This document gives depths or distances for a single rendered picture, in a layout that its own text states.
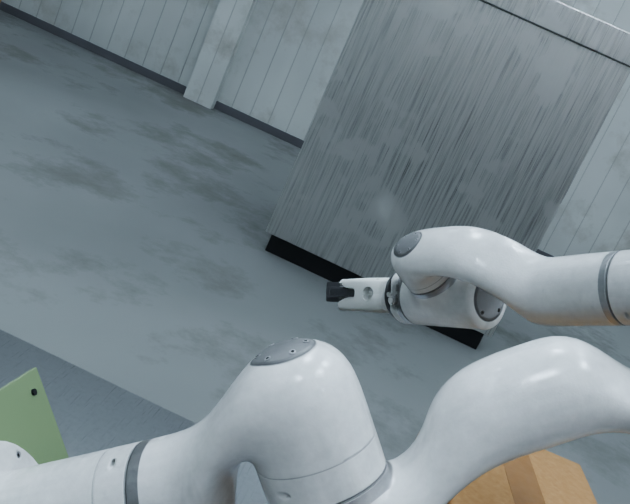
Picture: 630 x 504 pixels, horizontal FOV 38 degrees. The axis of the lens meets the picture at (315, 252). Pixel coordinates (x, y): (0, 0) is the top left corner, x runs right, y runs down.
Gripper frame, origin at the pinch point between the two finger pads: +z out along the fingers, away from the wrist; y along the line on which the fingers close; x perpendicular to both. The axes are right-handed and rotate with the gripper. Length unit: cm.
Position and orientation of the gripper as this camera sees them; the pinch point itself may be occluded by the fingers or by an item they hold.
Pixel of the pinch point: (337, 292)
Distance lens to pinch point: 147.8
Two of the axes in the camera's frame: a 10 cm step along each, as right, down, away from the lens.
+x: 0.4, -10.0, 0.4
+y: 7.8, 0.6, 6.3
